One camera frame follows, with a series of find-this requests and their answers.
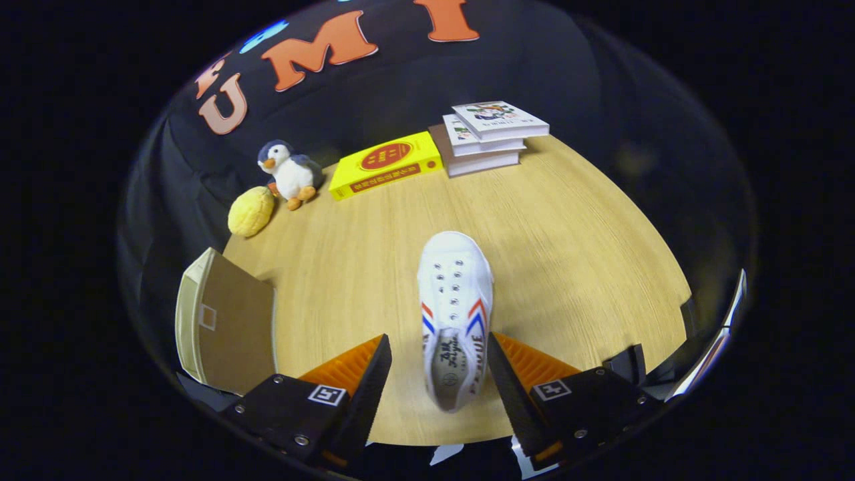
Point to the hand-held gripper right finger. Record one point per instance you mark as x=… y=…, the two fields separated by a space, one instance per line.
x=514 y=401

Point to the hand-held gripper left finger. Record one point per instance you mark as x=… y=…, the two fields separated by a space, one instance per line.
x=367 y=401

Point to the white canvas shoe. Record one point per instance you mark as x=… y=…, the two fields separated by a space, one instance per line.
x=454 y=274

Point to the cream fabric storage box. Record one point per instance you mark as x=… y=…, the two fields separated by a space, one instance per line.
x=234 y=327

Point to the yellow round plush toy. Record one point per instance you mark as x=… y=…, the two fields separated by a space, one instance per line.
x=250 y=212

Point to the yellow book with red circle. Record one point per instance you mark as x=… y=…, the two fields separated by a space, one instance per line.
x=387 y=164

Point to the penguin plush toy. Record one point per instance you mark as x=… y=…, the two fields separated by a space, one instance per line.
x=290 y=175

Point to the white illustrated book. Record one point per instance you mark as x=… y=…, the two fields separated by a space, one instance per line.
x=467 y=137
x=497 y=117

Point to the black backdrop cloth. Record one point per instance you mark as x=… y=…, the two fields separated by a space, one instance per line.
x=534 y=67

